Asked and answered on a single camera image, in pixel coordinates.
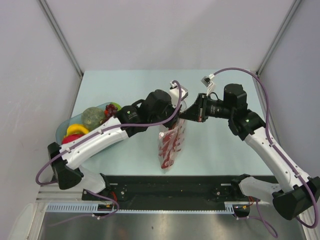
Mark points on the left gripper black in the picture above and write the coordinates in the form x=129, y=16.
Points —
x=171, y=123

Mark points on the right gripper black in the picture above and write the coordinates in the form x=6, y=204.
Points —
x=193, y=113

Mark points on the clear zip top bag pink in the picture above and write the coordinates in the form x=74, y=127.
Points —
x=172, y=147

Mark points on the red plastic lobster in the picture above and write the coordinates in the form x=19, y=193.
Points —
x=170, y=147

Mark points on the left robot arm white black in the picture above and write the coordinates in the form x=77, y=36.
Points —
x=159, y=108

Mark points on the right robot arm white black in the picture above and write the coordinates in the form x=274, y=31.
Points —
x=294, y=190

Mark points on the dark red grape bunch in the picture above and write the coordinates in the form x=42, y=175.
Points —
x=110, y=111

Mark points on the green round melon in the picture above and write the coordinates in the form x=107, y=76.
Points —
x=92, y=116

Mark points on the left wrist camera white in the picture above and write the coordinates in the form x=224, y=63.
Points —
x=177, y=93

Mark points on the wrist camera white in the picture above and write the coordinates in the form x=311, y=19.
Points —
x=209, y=83
x=177, y=93

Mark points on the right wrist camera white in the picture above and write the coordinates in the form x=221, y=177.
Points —
x=209, y=83

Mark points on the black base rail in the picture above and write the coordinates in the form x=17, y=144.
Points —
x=176, y=192

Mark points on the aluminium frame post right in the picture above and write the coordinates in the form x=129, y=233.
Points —
x=279, y=35

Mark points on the aluminium frame post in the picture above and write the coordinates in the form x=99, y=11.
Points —
x=279, y=35
x=49, y=15

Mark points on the white slotted cable duct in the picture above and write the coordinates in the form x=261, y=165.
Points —
x=103, y=208

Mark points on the aluminium frame post left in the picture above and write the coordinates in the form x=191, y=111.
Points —
x=49, y=15

